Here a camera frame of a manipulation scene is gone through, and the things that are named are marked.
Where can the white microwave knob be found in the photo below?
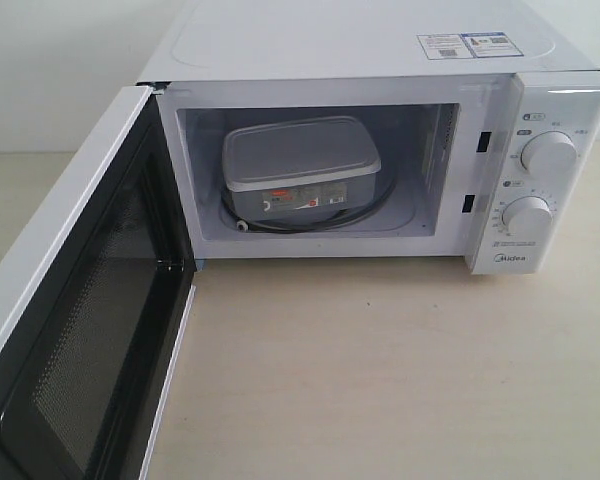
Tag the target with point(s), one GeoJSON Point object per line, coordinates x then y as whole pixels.
{"type": "Point", "coordinates": [527, 216]}
{"type": "Point", "coordinates": [548, 154]}

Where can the clear plastic food container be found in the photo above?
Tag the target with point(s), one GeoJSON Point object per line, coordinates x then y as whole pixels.
{"type": "Point", "coordinates": [311, 165]}

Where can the white upper microwave knob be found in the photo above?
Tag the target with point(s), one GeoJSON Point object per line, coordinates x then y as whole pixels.
{"type": "Point", "coordinates": [548, 154]}

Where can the white microwave door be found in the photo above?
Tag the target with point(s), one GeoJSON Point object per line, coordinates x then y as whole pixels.
{"type": "Point", "coordinates": [94, 298]}

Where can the white microwave oven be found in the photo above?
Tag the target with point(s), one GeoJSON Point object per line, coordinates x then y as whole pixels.
{"type": "Point", "coordinates": [456, 127]}

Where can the white lower microwave knob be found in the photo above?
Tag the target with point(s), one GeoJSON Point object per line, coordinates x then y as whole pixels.
{"type": "Point", "coordinates": [527, 216]}

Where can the blue white label sticker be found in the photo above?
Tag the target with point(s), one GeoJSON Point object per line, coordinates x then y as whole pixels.
{"type": "Point", "coordinates": [468, 46]}

